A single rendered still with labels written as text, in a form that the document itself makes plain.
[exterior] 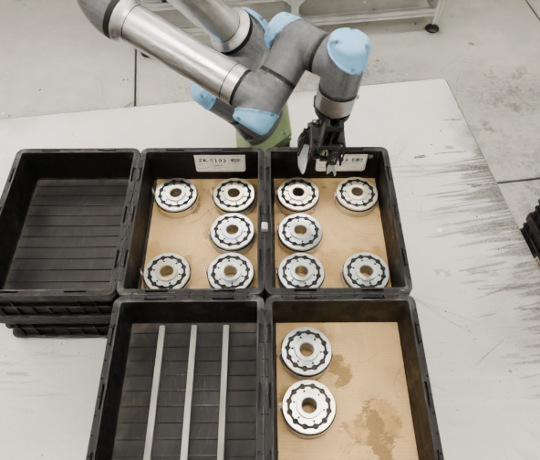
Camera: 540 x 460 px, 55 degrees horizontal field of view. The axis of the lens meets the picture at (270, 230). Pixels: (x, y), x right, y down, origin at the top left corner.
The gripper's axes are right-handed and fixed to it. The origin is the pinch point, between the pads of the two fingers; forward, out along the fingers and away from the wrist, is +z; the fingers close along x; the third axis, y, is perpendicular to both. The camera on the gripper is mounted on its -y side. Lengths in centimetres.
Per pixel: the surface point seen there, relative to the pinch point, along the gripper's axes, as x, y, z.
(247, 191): -14.7, -0.9, 11.8
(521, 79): 136, -145, 82
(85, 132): -64, -37, 33
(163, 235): -34.2, 10.2, 16.7
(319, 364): 0.3, 43.0, 10.2
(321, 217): 3.6, 5.1, 12.7
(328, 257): 4.5, 16.6, 12.7
